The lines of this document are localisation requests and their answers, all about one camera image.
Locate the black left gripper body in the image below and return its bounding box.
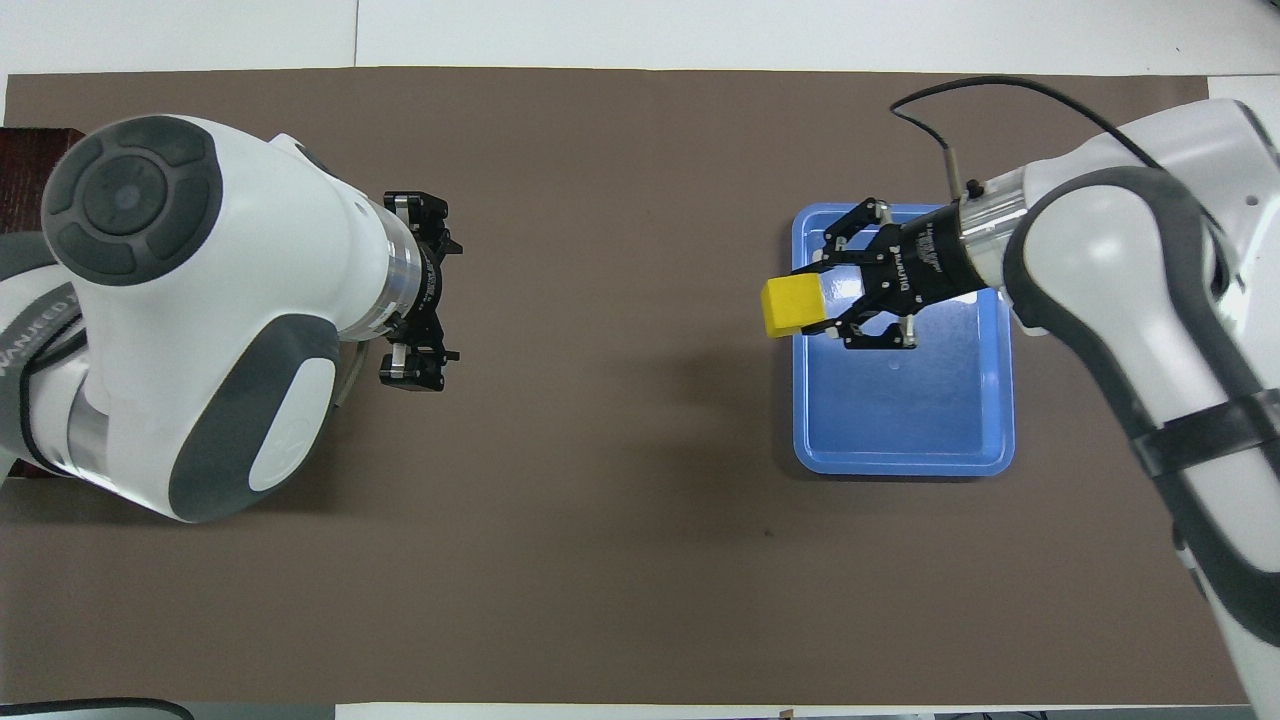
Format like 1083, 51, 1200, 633
400, 228, 463, 356

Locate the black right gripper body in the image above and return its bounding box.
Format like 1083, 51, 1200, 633
885, 203, 976, 309

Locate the yellow cube block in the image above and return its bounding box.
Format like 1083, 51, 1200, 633
763, 275, 831, 339

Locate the dark wooden drawer cabinet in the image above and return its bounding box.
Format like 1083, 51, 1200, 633
0, 128, 86, 201

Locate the blue plastic tray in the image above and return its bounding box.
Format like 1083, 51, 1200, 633
792, 203, 1016, 476

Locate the brown table mat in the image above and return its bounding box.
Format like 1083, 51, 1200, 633
0, 68, 1251, 706

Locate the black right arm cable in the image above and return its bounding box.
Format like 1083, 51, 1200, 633
890, 77, 1166, 201

